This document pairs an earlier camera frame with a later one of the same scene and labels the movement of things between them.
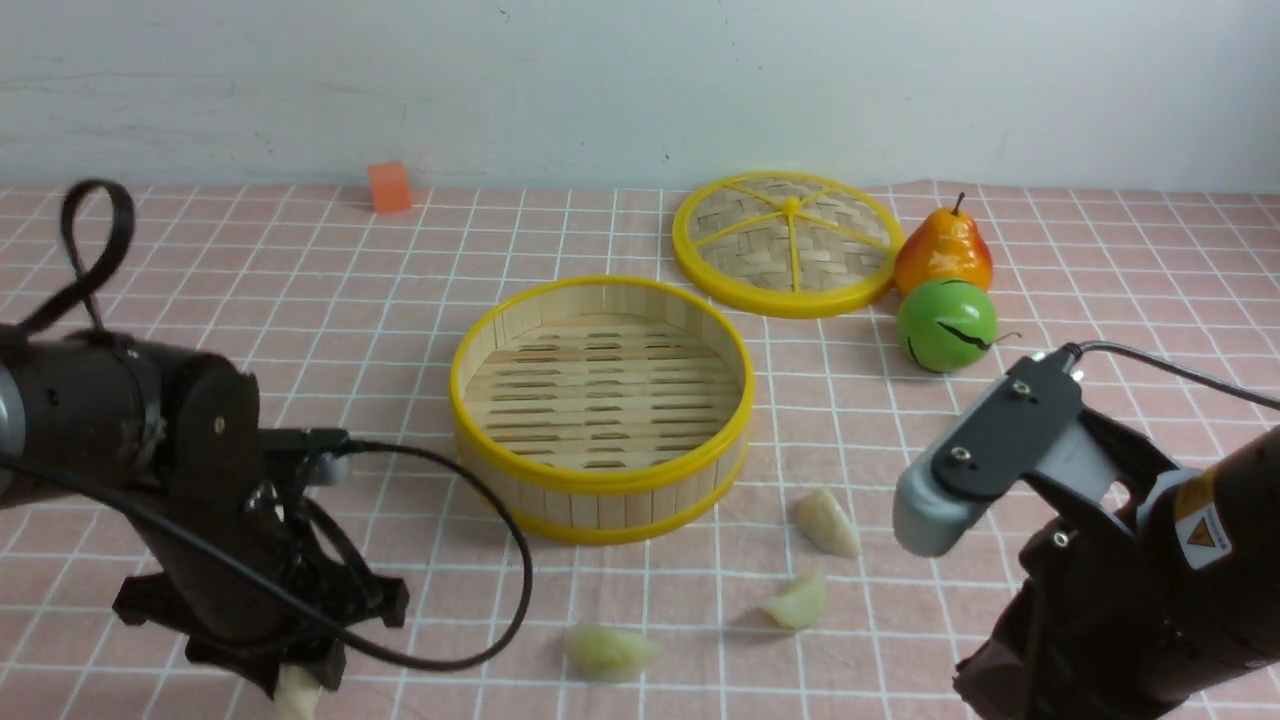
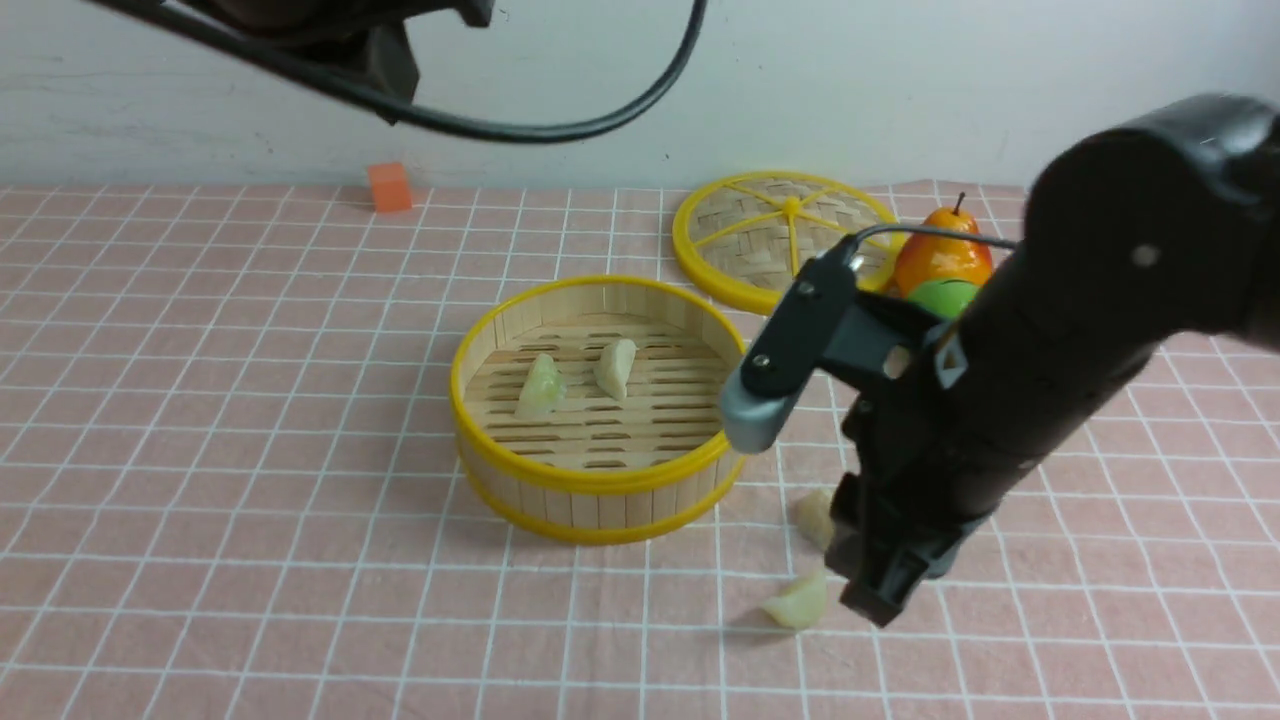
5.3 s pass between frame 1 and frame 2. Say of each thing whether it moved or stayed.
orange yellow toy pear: stayed
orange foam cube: stayed
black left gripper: moved
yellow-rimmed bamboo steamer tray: stayed
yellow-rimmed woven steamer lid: stayed
